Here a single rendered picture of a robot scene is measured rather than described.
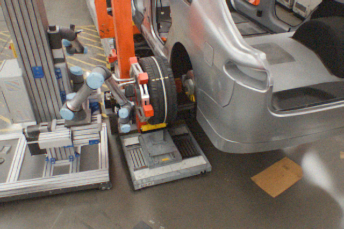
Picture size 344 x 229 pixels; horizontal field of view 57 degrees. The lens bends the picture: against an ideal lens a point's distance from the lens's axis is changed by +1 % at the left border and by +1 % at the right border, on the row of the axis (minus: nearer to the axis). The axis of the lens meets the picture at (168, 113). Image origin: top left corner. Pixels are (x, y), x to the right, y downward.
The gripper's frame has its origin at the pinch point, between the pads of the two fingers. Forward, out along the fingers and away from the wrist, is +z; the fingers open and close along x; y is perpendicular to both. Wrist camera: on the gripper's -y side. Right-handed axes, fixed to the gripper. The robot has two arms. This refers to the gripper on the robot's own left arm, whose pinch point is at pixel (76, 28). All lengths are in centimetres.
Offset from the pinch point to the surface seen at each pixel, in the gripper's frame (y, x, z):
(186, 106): 83, 134, 4
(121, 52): 4, 55, -34
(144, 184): 105, 97, -112
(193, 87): 18, 131, -59
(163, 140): 86, 110, -64
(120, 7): -40, 52, -32
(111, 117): 94, 46, -28
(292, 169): 89, 250, -78
